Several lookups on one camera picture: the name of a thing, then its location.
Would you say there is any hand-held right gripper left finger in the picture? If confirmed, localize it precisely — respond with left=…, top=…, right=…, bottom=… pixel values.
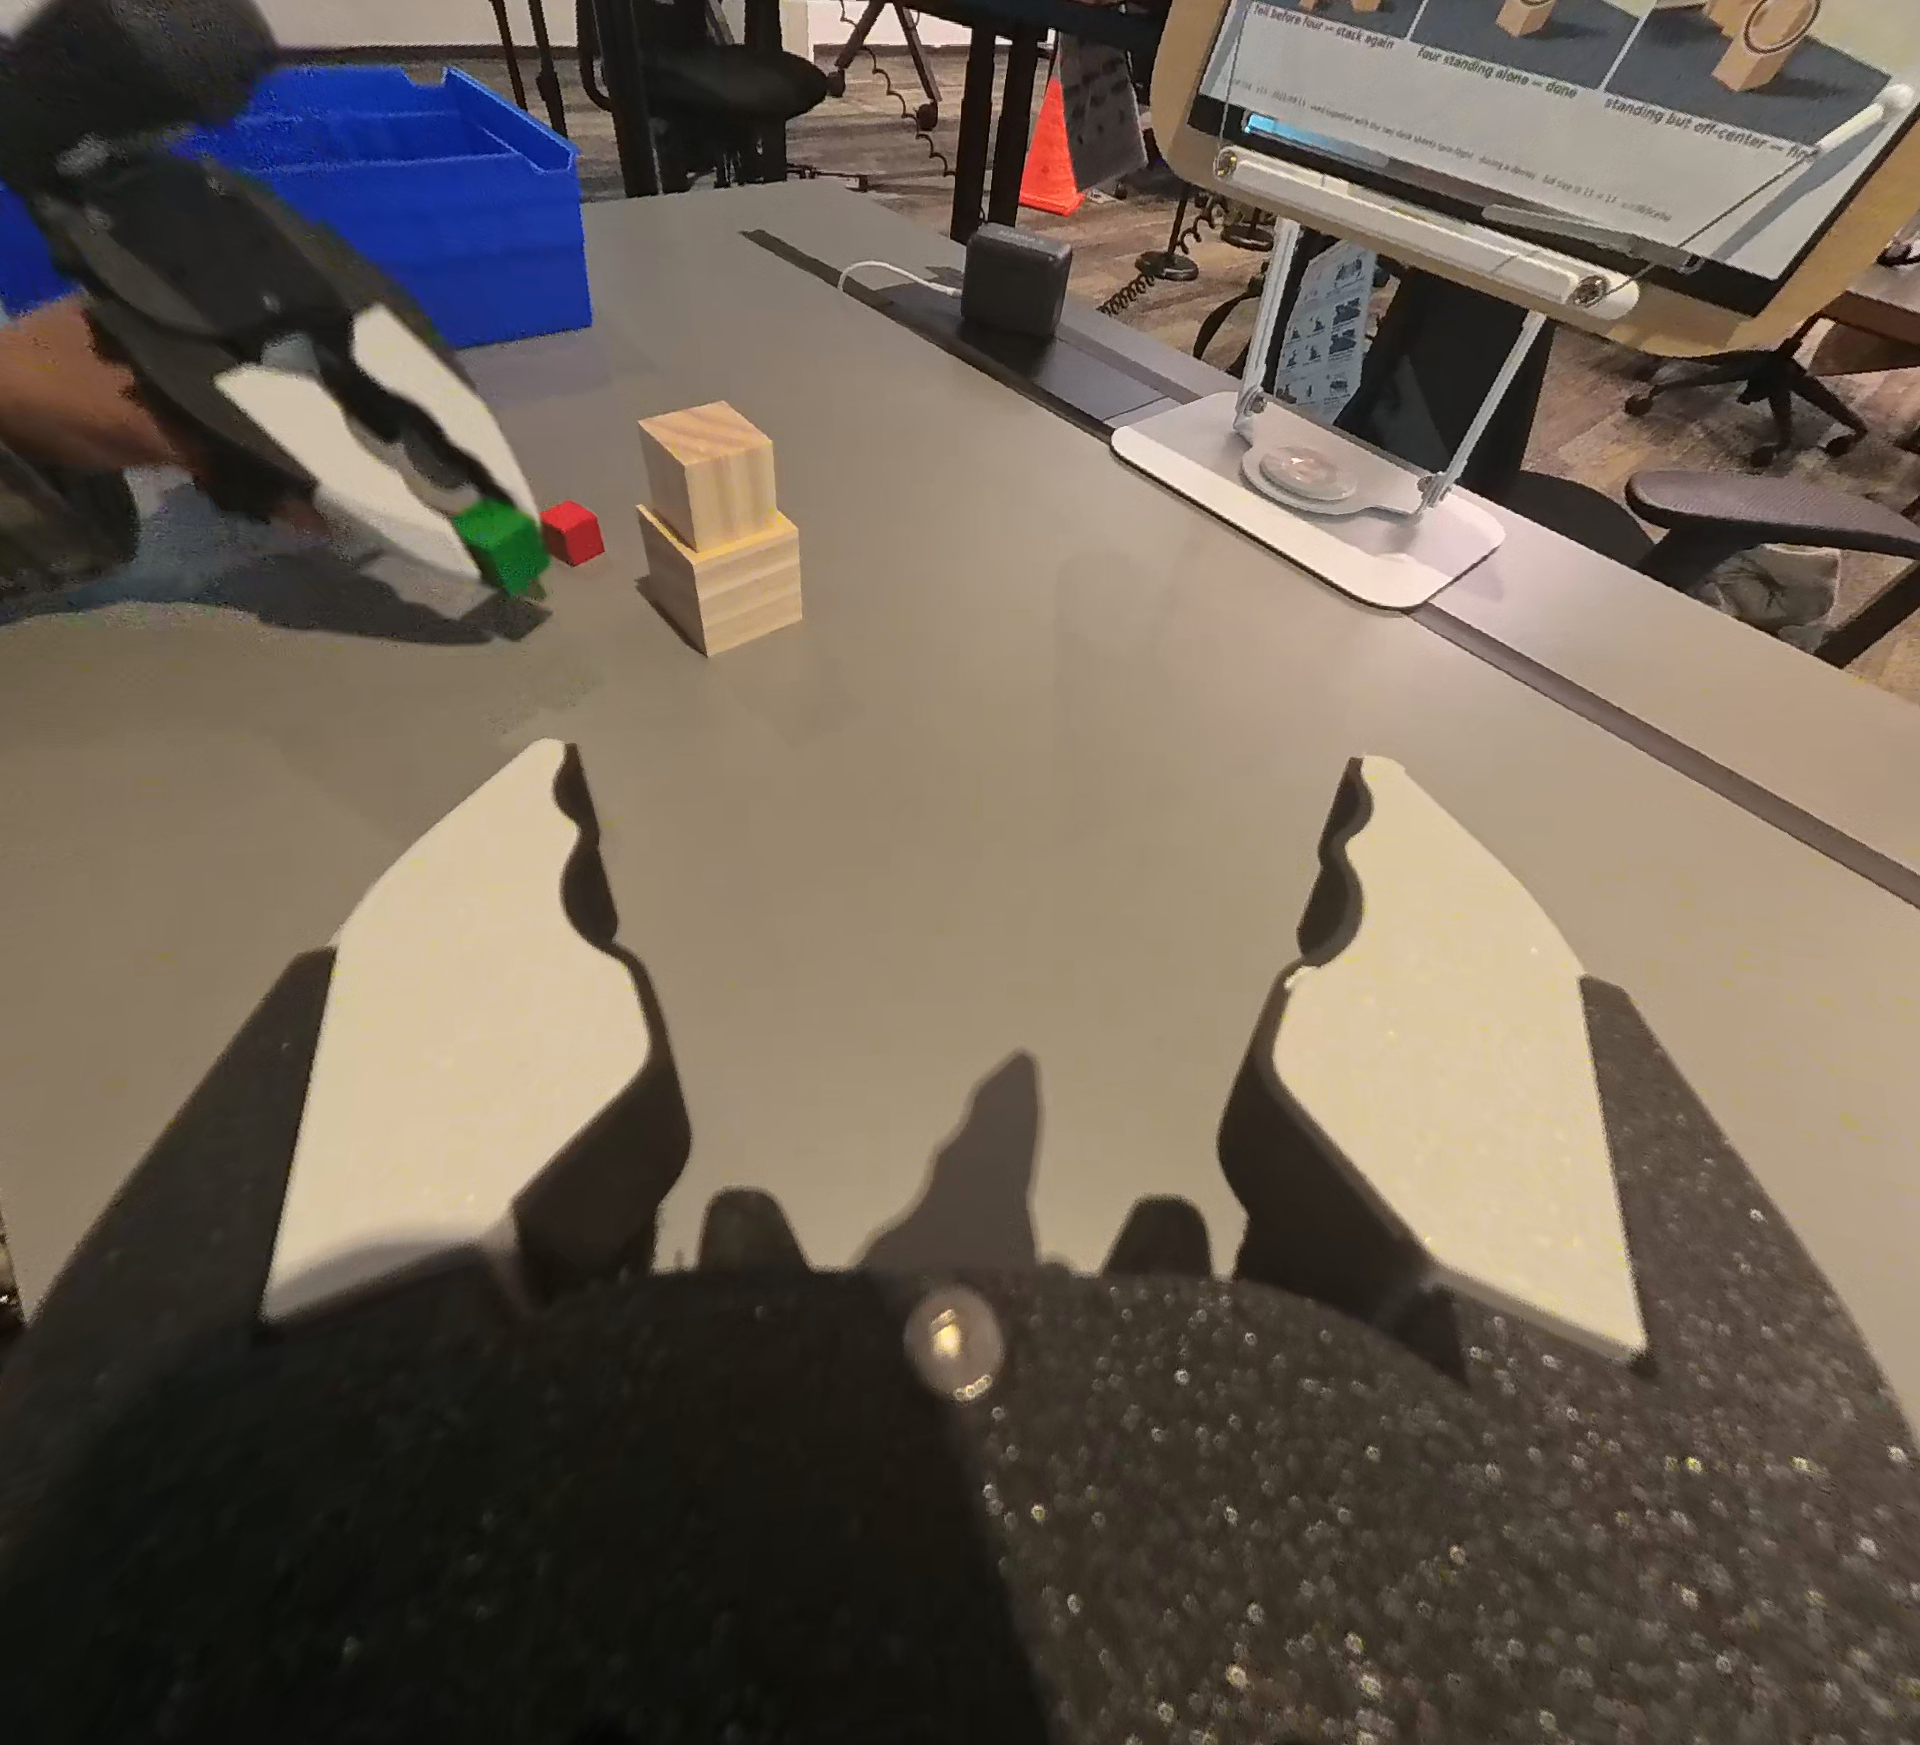
left=259, top=740, right=696, bottom=1335

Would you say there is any white display stand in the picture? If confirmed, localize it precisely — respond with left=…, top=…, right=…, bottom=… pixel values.
left=1114, top=87, right=1920, bottom=608

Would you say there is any printed paper sheet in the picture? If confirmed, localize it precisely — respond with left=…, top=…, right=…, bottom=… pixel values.
left=1273, top=236, right=1379, bottom=413
left=1054, top=33, right=1139, bottom=193

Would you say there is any black office chair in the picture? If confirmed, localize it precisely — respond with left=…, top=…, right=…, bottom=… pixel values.
left=1626, top=335, right=1870, bottom=464
left=1626, top=470, right=1920, bottom=667
left=532, top=0, right=830, bottom=193

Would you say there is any green wooden cube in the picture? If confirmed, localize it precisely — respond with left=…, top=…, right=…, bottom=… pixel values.
left=456, top=501, right=548, bottom=599

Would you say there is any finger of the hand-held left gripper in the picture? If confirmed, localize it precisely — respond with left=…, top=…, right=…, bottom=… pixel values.
left=213, top=358, right=489, bottom=583
left=351, top=301, right=543, bottom=533

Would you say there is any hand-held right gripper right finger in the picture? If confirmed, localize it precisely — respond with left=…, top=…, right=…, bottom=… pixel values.
left=1219, top=756, right=1655, bottom=1379

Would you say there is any large wooden cube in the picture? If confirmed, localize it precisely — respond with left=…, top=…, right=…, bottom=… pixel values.
left=638, top=505, right=804, bottom=660

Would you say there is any medium wooden cube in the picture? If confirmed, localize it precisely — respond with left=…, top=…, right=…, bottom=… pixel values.
left=638, top=399, right=778, bottom=550

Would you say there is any person's left hand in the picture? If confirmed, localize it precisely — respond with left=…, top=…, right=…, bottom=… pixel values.
left=0, top=306, right=176, bottom=473

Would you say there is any orange traffic cone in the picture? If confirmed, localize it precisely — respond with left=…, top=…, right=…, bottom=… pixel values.
left=1019, top=81, right=1086, bottom=217

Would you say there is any black coiled cable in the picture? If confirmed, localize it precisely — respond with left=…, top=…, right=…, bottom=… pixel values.
left=1101, top=220, right=1202, bottom=314

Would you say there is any black power adapter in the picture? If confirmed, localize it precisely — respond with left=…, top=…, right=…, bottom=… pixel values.
left=959, top=223, right=1075, bottom=339

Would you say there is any black desk cable channel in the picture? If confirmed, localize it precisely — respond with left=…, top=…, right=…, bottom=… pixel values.
left=747, top=227, right=1920, bottom=907

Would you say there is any large blue storage bin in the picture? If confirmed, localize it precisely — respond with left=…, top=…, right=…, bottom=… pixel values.
left=0, top=63, right=590, bottom=352

